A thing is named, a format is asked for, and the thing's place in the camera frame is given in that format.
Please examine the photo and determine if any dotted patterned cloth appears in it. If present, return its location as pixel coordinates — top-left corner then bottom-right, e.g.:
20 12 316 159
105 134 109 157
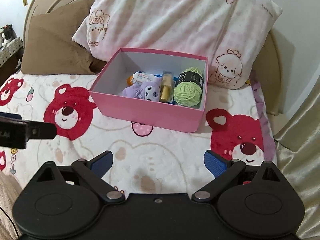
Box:
0 37 25 67

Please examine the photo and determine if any brown pillow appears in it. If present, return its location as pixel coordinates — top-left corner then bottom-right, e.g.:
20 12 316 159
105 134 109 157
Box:
21 0 108 75

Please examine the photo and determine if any gold curtain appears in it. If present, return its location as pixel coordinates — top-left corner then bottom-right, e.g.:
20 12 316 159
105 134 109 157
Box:
274 80 320 240

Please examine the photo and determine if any red bear printed blanket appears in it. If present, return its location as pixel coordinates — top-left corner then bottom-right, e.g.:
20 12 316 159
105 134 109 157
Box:
0 71 278 198

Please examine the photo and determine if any green yarn ball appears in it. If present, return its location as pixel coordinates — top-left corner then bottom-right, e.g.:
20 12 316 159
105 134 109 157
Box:
173 67 204 107

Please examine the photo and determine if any small white tissue packet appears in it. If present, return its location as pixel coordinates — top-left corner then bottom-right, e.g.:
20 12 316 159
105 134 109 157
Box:
132 71 155 83

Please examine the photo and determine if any pink cartoon print pillow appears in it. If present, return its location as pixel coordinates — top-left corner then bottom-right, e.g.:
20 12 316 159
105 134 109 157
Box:
72 0 283 90

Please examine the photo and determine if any dark wooden nightstand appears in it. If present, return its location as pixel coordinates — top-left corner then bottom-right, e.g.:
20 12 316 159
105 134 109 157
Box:
0 52 24 80

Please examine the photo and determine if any pink cardboard box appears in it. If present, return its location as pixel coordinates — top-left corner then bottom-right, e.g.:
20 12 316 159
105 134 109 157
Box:
89 47 209 133

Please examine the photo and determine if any grey plush cat toy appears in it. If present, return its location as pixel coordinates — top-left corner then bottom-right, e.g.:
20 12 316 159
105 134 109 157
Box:
0 24 17 47

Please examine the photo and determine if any foundation bottle with gold cap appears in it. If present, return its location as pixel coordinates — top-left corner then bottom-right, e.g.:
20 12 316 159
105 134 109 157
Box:
159 71 174 103

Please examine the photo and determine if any beige fluffy blanket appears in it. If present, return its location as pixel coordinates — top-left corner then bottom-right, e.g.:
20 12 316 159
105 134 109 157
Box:
0 171 23 240

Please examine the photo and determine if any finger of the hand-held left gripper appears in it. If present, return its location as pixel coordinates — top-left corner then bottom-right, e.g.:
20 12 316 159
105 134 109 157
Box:
0 119 57 150
0 112 22 121

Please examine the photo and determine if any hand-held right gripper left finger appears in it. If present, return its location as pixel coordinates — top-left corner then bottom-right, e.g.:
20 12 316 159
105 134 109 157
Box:
35 150 125 203

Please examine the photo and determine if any purple plush toy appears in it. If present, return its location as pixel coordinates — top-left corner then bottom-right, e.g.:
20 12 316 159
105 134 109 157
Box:
122 77 162 103

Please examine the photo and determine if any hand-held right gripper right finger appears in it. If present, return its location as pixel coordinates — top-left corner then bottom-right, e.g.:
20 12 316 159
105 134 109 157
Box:
191 150 282 202

